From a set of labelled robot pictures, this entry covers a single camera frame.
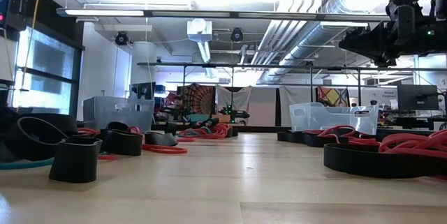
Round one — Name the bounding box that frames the white ceiling unit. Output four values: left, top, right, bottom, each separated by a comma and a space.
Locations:
186, 17, 213, 43

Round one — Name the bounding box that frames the clear plastic basket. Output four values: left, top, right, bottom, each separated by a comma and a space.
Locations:
288, 102, 380, 135

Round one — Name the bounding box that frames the yellow cable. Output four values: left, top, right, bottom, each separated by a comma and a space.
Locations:
15, 0, 43, 113

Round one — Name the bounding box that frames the thin blue rubber band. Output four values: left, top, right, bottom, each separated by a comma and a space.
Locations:
188, 128, 212, 137

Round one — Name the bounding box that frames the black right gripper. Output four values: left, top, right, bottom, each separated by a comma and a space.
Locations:
337, 20, 447, 68

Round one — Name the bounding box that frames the pale partition panel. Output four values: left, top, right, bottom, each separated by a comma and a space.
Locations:
246, 87, 277, 128

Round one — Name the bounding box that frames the black computer monitor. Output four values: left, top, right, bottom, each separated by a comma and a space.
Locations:
397, 84, 440, 111

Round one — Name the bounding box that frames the geometric colourful tapestry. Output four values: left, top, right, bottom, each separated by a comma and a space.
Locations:
316, 86, 351, 108

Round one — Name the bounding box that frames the mandala wall tapestry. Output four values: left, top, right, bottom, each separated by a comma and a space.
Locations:
176, 83, 217, 115

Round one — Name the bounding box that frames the orange box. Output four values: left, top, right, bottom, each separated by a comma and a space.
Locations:
210, 113, 232, 124

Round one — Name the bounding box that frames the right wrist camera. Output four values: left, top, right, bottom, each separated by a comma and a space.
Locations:
386, 0, 417, 43

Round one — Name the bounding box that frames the teal box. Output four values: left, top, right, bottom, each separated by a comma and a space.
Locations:
188, 113, 211, 124

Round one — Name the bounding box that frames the teal rubber band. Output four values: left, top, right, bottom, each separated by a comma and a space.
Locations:
0, 157, 56, 171

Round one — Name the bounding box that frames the white hanging cloth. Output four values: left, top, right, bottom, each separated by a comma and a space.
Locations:
278, 85, 318, 127
215, 85, 253, 113

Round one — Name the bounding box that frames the large black rubber band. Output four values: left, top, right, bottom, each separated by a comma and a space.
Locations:
302, 132, 351, 148
323, 142, 447, 179

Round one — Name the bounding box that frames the black pipe rack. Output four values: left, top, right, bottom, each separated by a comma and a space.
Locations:
136, 61, 447, 108

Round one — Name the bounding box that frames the grey translucent plastic basket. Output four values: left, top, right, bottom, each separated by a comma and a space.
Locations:
82, 96, 156, 131

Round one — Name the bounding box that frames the round black ceiling fixture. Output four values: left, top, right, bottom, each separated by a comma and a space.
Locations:
114, 31, 130, 47
230, 27, 244, 43

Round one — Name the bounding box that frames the white wall sign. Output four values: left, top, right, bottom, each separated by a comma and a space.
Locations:
361, 87, 399, 110

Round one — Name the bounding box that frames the large glass window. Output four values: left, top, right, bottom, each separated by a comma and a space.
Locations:
10, 24, 85, 117

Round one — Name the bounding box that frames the white round column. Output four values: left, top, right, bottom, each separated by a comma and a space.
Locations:
130, 40, 158, 86

